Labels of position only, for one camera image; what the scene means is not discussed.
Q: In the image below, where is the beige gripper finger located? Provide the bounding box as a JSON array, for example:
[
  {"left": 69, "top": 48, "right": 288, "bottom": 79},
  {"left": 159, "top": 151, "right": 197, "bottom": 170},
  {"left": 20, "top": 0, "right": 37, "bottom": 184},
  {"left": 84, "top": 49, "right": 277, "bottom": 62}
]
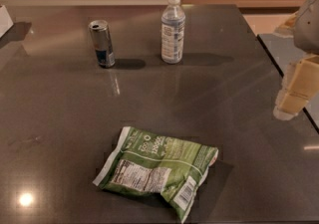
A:
[{"left": 273, "top": 55, "right": 319, "bottom": 120}]

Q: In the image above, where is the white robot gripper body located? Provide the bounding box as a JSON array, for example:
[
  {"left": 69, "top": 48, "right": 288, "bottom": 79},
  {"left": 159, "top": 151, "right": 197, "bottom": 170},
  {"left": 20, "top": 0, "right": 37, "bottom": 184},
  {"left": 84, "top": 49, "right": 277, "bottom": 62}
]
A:
[{"left": 293, "top": 0, "right": 319, "bottom": 54}]

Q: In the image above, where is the grey side table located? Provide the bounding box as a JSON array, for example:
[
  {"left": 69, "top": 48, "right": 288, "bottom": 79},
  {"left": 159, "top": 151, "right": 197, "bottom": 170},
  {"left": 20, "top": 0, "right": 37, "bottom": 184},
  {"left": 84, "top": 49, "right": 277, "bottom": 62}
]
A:
[{"left": 257, "top": 34, "right": 319, "bottom": 131}]

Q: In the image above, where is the white object at table edge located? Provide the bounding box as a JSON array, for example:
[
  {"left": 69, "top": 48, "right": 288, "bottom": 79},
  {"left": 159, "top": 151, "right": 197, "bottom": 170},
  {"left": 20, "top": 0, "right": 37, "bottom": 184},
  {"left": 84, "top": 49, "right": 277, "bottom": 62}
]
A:
[{"left": 0, "top": 5, "right": 13, "bottom": 38}]

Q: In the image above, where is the green jalapeno chip bag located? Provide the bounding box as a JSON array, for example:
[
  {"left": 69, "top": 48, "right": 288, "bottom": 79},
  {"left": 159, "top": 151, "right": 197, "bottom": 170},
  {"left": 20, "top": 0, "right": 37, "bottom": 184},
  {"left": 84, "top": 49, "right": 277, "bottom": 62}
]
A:
[{"left": 94, "top": 126, "right": 218, "bottom": 221}]

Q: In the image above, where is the silver blue energy drink can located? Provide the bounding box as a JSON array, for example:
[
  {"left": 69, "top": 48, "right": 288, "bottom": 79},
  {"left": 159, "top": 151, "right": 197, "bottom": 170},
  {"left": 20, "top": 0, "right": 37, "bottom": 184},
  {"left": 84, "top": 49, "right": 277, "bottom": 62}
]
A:
[{"left": 89, "top": 20, "right": 115, "bottom": 68}]

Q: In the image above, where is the clear blue plastic water bottle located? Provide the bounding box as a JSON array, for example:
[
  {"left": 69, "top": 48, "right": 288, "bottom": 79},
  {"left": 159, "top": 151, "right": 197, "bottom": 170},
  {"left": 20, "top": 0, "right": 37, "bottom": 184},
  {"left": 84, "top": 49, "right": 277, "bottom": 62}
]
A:
[{"left": 161, "top": 0, "right": 185, "bottom": 64}]

